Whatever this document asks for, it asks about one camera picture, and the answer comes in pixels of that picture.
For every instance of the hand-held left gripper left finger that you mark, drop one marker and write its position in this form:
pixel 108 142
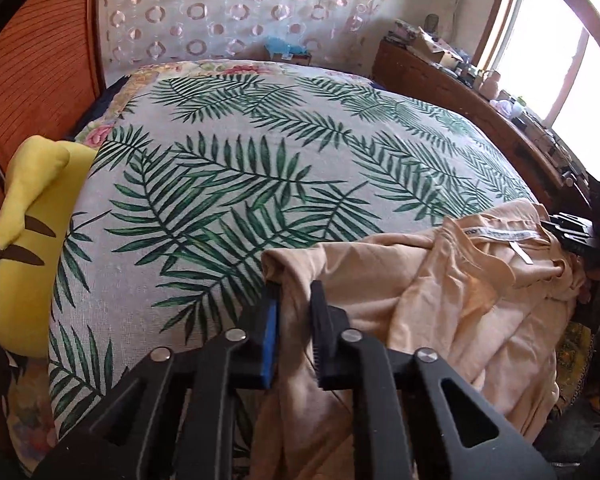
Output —
pixel 269 340

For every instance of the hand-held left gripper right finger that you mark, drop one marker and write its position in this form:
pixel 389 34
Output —
pixel 325 350

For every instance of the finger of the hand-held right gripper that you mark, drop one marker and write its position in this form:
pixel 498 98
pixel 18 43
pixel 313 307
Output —
pixel 570 237

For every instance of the beige printed t-shirt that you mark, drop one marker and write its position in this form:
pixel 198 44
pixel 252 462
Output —
pixel 430 300

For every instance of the person's right hand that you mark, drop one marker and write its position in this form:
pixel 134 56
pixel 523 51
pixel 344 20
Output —
pixel 587 287

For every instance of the yellow patterned cloth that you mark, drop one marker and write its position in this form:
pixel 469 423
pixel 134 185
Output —
pixel 577 360

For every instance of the crumpled white cloth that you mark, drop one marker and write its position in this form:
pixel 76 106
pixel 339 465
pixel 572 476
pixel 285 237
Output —
pixel 500 106

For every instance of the white jug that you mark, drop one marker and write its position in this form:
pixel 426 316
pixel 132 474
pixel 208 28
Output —
pixel 490 85

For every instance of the window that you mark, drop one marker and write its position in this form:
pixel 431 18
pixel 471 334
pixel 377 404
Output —
pixel 555 60

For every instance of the leaf print blanket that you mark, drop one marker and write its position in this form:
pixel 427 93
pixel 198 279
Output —
pixel 230 160

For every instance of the long wooden cabinet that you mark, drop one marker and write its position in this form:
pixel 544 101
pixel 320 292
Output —
pixel 430 75

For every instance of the open cardboard box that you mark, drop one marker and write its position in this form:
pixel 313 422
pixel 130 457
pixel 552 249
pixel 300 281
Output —
pixel 430 42

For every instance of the dark oval ornament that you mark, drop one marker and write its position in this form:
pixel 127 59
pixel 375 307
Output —
pixel 432 22

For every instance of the yellow plush toy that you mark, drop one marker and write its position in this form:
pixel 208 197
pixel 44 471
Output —
pixel 25 240

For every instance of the stack of magazines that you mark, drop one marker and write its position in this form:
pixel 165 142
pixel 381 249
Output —
pixel 402 31

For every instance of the blue plastic bag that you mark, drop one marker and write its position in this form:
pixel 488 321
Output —
pixel 285 46

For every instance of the circle print sheer curtain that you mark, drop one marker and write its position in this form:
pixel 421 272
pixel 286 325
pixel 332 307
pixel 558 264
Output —
pixel 230 10

